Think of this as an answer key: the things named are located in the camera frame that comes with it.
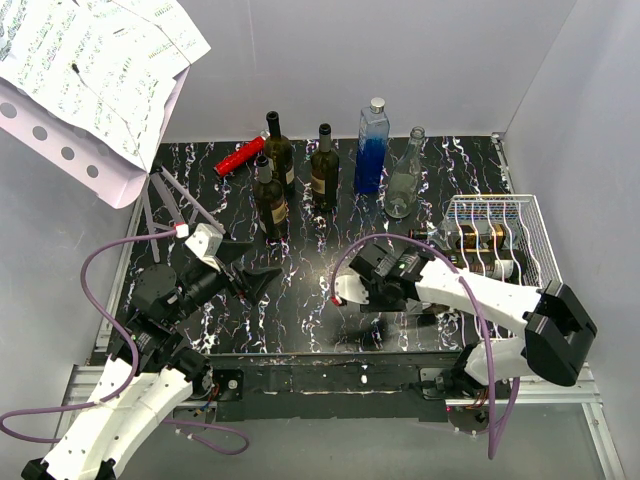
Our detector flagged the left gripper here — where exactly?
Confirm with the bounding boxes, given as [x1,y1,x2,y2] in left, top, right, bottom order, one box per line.
[167,238,281,324]

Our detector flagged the clear glass bottle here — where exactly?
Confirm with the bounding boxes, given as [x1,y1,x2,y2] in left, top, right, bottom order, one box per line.
[384,126,426,219]

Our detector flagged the red glitter microphone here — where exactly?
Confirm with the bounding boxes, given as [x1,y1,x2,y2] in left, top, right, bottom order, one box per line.
[214,132,268,177]

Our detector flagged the dark wine bottle white label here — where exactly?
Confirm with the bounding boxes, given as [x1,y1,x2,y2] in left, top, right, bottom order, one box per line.
[263,111,295,198]

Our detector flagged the dark green wine bottle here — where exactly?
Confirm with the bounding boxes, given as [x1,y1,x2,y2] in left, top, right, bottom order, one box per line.
[310,123,339,212]

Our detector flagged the blue square glass bottle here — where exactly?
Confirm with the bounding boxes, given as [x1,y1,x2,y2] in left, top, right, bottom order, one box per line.
[354,97,390,194]

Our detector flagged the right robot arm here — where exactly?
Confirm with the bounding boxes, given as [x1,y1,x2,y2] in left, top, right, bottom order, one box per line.
[333,243,597,398]

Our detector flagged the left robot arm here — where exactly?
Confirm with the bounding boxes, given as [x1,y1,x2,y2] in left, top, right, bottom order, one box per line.
[21,235,282,479]

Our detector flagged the lilac music stand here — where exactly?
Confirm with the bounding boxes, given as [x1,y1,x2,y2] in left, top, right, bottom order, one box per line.
[1,80,225,236]

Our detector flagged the sheet music pages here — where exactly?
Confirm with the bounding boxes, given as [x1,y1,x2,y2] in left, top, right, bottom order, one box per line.
[1,0,210,171]

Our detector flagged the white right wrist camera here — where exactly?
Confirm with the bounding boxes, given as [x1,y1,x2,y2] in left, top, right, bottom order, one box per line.
[331,274,369,306]

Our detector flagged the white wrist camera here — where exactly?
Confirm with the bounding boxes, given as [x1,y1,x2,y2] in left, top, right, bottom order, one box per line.
[331,274,369,306]
[174,223,223,272]

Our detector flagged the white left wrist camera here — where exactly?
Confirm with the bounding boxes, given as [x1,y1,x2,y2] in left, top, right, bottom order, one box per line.
[174,223,223,272]

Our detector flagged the white wire wine rack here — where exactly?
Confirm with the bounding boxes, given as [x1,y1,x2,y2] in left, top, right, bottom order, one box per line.
[439,193,566,346]

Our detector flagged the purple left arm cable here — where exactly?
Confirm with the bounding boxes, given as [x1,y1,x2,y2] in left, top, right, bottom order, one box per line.
[0,224,250,456]

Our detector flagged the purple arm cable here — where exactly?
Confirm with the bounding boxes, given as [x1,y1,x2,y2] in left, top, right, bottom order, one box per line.
[332,233,521,460]
[0,224,250,456]

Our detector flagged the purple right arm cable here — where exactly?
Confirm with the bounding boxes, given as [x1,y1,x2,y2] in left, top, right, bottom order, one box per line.
[332,233,521,460]

